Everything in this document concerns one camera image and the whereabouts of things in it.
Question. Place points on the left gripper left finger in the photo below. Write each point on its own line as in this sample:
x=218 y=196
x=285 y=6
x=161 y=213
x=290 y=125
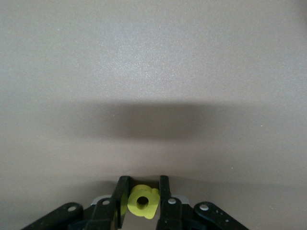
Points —
x=103 y=215

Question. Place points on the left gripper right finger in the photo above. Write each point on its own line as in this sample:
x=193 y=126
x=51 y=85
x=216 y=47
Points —
x=172 y=215

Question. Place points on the yellow letter a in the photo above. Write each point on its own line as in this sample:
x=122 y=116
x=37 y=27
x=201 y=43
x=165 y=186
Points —
x=151 y=208

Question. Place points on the brown paper table cover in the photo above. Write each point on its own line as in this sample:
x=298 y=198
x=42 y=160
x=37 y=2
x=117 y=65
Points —
x=144 y=72

